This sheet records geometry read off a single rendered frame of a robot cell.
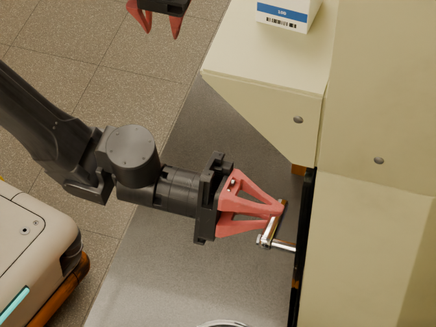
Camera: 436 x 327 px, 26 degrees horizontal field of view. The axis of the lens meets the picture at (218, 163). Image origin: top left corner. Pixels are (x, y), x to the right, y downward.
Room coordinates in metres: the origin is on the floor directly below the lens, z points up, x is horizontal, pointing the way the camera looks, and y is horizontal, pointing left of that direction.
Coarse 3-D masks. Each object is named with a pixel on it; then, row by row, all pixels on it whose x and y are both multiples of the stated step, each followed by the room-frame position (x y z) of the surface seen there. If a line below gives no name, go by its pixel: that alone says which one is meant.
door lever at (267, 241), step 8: (280, 200) 0.70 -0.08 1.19; (272, 216) 0.67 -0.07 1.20; (280, 216) 0.67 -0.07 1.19; (272, 224) 0.65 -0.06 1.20; (280, 224) 0.66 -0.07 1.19; (264, 232) 0.64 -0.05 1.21; (272, 232) 0.64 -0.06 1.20; (264, 240) 0.63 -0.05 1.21; (272, 240) 0.63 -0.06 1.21; (280, 240) 0.63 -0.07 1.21; (264, 248) 0.62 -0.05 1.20; (280, 248) 0.62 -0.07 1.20; (288, 248) 0.62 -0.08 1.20
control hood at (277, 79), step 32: (224, 32) 0.65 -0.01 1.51; (256, 32) 0.65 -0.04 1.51; (288, 32) 0.65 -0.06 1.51; (320, 32) 0.65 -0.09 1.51; (224, 64) 0.61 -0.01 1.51; (256, 64) 0.61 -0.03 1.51; (288, 64) 0.61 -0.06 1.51; (320, 64) 0.61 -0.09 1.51; (224, 96) 0.59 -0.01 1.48; (256, 96) 0.58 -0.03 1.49; (288, 96) 0.57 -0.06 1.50; (320, 96) 0.57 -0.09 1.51; (256, 128) 0.58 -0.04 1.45; (288, 128) 0.57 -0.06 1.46; (320, 128) 0.57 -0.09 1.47
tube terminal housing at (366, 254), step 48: (384, 0) 0.55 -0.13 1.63; (432, 0) 0.54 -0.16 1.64; (336, 48) 0.56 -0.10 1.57; (384, 48) 0.55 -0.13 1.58; (432, 48) 0.54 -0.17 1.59; (336, 96) 0.56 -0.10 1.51; (384, 96) 0.55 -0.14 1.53; (432, 96) 0.54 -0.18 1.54; (336, 144) 0.56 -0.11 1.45; (384, 144) 0.55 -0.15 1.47; (432, 144) 0.54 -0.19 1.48; (336, 192) 0.56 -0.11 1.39; (384, 192) 0.55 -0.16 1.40; (432, 192) 0.53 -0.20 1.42; (336, 240) 0.56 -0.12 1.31; (384, 240) 0.54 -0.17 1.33; (432, 240) 0.54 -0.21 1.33; (336, 288) 0.55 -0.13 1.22; (384, 288) 0.54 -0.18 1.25; (432, 288) 0.55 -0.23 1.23
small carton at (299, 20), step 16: (256, 0) 0.66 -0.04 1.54; (272, 0) 0.66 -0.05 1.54; (288, 0) 0.65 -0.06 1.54; (304, 0) 0.65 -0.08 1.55; (320, 0) 0.68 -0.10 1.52; (256, 16) 0.66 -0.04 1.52; (272, 16) 0.66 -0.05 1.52; (288, 16) 0.65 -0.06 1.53; (304, 16) 0.65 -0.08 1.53; (304, 32) 0.64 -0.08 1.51
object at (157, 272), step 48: (192, 96) 1.11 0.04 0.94; (192, 144) 1.01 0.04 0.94; (240, 144) 1.01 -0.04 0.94; (240, 192) 0.91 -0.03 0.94; (288, 192) 0.91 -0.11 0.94; (144, 240) 0.82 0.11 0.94; (192, 240) 0.82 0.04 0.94; (240, 240) 0.82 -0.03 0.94; (288, 240) 0.82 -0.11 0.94; (144, 288) 0.73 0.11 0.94; (192, 288) 0.73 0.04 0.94; (240, 288) 0.73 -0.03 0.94; (288, 288) 0.73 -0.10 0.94
